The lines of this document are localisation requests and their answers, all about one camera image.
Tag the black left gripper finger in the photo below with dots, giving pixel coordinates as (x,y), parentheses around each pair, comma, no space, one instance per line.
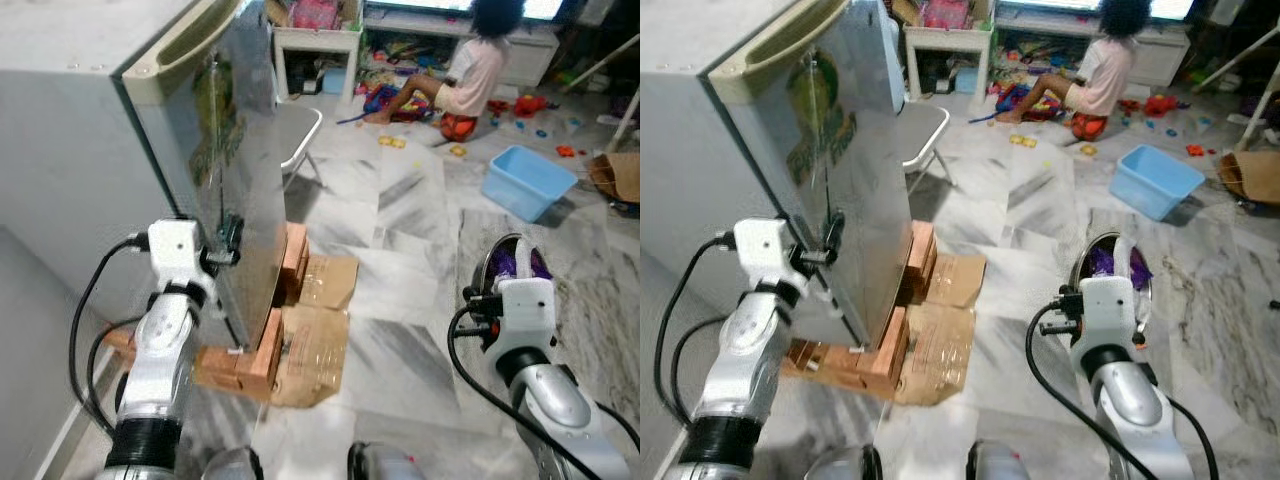
(234,235)
(834,233)

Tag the round metal bowl purple contents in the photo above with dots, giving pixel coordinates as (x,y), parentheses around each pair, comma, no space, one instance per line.
(505,262)
(1100,260)

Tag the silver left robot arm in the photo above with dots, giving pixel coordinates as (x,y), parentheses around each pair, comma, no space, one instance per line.
(740,350)
(160,360)

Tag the red brick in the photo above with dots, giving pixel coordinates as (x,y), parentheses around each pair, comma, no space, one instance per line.
(230,375)
(272,345)
(830,368)
(897,345)
(294,260)
(920,260)

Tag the small flat cardboard piece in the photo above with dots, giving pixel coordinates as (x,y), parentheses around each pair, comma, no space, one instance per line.
(960,280)
(332,282)

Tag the large flat cardboard piece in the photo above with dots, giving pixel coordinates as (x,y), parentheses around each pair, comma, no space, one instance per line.
(312,355)
(940,355)

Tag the light blue plastic tub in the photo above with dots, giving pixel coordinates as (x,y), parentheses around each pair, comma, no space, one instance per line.
(530,185)
(1155,185)

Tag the grey refrigerator body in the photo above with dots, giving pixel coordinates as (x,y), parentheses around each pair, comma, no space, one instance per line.
(690,150)
(70,150)

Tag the orange ball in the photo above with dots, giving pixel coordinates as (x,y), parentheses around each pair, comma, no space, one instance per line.
(1088,126)
(458,126)

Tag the brown paper bag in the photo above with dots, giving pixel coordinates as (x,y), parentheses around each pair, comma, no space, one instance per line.
(620,178)
(1250,178)

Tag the blue and red toy bag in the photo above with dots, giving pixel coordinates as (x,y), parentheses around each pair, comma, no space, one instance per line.
(1012,102)
(385,103)

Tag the grey robot left leg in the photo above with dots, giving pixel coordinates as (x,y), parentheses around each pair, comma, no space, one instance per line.
(842,463)
(232,465)

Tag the small white table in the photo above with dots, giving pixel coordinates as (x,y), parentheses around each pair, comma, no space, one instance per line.
(945,37)
(315,37)

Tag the red plastic toy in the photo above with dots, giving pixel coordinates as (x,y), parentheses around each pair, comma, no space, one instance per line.
(530,104)
(1160,104)

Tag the pink patterned bag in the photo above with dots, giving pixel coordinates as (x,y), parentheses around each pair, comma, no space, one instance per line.
(315,13)
(945,13)

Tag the child in pink shirt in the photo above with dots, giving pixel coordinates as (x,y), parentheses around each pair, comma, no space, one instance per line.
(480,75)
(1105,75)

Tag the white television cabinet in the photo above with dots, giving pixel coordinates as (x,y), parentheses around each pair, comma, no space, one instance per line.
(1165,60)
(540,60)

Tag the flat screen television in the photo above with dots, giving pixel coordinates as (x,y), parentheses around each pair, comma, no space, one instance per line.
(1170,8)
(540,8)

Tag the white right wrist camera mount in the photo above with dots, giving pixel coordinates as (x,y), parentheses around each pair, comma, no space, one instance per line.
(1108,308)
(525,310)

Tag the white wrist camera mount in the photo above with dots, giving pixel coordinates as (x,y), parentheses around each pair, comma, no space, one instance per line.
(525,310)
(175,250)
(1108,308)
(762,248)

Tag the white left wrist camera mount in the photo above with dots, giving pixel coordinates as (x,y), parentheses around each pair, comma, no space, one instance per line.
(762,248)
(175,250)

